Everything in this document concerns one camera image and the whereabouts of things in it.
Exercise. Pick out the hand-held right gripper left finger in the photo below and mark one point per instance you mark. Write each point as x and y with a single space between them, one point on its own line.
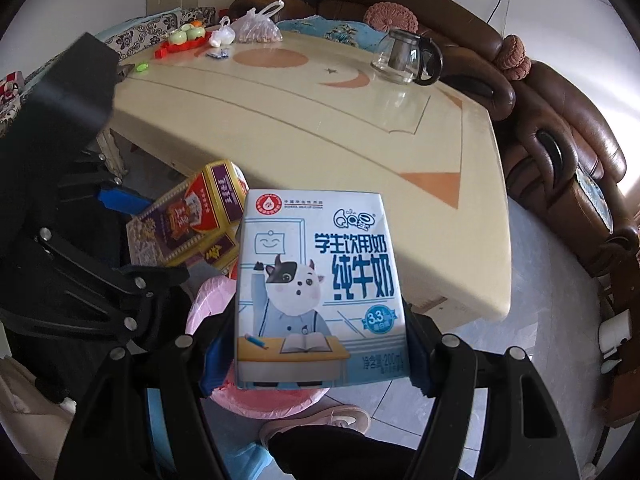
214 360

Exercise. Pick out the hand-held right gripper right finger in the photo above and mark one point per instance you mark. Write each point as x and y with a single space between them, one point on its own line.
424 360

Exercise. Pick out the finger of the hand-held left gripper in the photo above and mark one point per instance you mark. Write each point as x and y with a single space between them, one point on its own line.
125 280
125 200

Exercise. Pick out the yellow purple cardboard box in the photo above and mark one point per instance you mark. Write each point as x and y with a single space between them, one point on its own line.
190 220

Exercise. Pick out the light blue bin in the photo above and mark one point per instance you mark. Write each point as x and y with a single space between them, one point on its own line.
245 462

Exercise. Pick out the blue white milk carton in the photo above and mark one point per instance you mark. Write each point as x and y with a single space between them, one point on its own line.
320 285

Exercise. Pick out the green lid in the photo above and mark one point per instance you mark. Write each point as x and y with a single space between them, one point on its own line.
141 67

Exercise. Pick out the floral patterned cloth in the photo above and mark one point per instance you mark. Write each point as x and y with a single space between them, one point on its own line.
145 30

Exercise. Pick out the person's beige shoe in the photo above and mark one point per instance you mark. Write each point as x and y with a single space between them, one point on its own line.
325 417

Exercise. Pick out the person's black trousers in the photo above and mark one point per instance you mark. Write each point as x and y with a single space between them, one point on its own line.
340 455

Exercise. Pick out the red tray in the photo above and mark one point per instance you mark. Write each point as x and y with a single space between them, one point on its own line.
175 51

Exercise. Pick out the green cup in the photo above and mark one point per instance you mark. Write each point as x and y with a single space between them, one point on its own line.
178 36
194 31

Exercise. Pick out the small blue wrapper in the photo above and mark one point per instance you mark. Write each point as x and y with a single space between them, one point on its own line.
218 54

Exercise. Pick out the small white plastic bag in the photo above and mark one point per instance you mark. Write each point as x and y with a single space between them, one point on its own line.
222 35

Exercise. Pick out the wooden side stand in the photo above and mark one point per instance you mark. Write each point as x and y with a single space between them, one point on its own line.
622 390

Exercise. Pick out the clear bag of nuts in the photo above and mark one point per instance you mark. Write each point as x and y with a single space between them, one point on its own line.
257 30

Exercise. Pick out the cream coffee table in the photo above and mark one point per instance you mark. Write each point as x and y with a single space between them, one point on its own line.
325 125

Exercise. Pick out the blue patterned cushion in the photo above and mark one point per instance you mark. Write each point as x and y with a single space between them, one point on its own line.
595 195

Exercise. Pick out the blue sofa cloth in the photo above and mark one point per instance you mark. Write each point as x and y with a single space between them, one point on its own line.
325 27

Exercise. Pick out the brown leather sofa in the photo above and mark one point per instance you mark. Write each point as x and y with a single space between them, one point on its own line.
565 125

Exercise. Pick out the glass teapot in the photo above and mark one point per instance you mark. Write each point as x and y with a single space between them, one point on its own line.
400 55

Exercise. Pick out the pink round cushion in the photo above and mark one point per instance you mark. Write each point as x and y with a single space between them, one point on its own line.
390 17
515 57

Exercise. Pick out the white security camera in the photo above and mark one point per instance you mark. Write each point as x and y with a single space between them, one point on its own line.
612 332

